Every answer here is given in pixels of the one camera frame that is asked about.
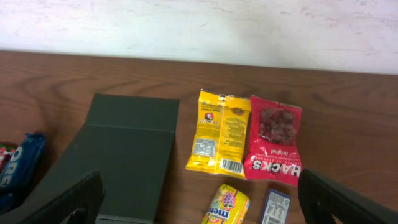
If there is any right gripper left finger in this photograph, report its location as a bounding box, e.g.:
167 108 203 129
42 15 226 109
1 170 104 224

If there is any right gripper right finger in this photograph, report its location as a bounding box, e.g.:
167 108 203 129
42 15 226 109
298 169 397 224

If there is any red Hacks candy bag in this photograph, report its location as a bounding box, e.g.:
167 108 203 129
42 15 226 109
244 96 303 187

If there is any blue Oreo cookie pack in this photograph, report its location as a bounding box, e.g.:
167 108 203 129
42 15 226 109
1 133 46 215

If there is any dark green box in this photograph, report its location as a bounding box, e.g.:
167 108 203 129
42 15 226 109
26 94 179 223

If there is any yellow Hacks candy bag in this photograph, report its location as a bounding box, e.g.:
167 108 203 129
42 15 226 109
185 90 251 179

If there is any small dark blue box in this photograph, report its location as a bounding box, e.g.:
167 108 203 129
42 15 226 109
259 189 290 224

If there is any red KitKat bar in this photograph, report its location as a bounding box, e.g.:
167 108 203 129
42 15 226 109
0 145 16 173

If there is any yellow Mentos roll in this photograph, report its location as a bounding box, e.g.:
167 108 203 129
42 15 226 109
201 184 250 224

